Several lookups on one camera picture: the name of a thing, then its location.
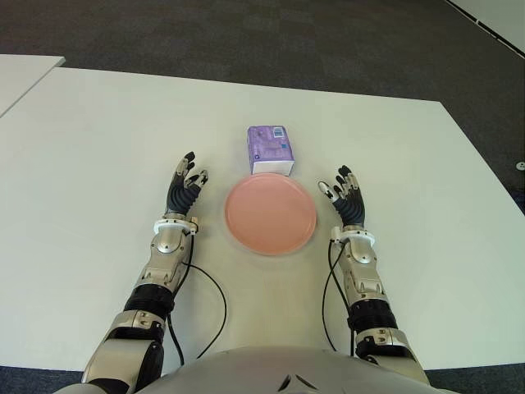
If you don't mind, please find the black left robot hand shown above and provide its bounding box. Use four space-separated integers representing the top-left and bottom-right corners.
165 150 209 218

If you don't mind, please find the pink round plate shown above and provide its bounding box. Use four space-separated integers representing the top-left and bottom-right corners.
223 172 318 258

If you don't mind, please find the silver robot torso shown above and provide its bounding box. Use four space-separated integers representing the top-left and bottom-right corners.
57 348 431 394

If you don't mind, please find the purple tissue paper pack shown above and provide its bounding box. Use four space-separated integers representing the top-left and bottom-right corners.
246 125 296 176

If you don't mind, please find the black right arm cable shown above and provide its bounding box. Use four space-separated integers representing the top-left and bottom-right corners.
322 240 356 358

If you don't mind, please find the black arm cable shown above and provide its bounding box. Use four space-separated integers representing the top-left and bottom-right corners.
166 229 227 366
322 240 356 358

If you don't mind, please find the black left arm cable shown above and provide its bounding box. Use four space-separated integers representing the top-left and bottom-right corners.
166 229 227 366

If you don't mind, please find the white desk with black edge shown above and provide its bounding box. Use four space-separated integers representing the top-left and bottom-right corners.
445 0 525 57

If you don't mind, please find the white side table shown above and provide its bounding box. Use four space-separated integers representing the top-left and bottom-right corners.
0 54 66 118

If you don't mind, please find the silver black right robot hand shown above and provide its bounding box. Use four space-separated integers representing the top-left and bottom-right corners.
316 164 368 227

